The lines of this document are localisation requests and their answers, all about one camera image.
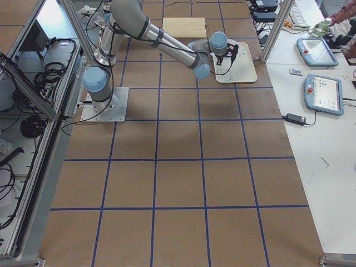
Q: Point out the far teach pendant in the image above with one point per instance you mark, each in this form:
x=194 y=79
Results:
x=316 y=52

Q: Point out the aluminium frame post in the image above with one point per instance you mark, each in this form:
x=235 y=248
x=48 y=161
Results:
x=279 y=22

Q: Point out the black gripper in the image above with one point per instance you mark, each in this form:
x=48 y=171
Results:
x=219 y=57

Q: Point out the white keyboard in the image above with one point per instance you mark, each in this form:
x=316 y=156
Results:
x=297 y=19

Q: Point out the near teach pendant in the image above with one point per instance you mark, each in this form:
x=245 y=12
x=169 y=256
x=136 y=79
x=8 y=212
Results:
x=323 y=94

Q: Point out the black power adapter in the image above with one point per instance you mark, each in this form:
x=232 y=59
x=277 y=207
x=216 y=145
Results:
x=295 y=119

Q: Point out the black monitor box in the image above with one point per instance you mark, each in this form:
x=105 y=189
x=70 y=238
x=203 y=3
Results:
x=35 y=41

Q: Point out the teach pendant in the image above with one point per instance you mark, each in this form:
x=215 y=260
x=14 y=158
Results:
x=316 y=52
x=323 y=94

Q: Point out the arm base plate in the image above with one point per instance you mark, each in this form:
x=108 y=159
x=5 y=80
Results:
x=115 y=112

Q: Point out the small label card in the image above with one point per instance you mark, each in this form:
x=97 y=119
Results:
x=297 y=72

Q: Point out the black power brick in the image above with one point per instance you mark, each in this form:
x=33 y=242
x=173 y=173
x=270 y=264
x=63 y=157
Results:
x=263 y=10

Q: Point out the aluminium side frame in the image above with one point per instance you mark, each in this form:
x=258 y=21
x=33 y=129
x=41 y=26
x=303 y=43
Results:
x=35 y=89

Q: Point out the cream bear tray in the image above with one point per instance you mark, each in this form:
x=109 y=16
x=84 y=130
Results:
x=242 y=70

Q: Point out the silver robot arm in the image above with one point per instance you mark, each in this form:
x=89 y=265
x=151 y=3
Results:
x=128 y=19

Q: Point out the bamboo cutting board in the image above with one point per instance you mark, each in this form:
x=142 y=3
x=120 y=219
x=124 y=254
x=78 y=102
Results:
x=185 y=27

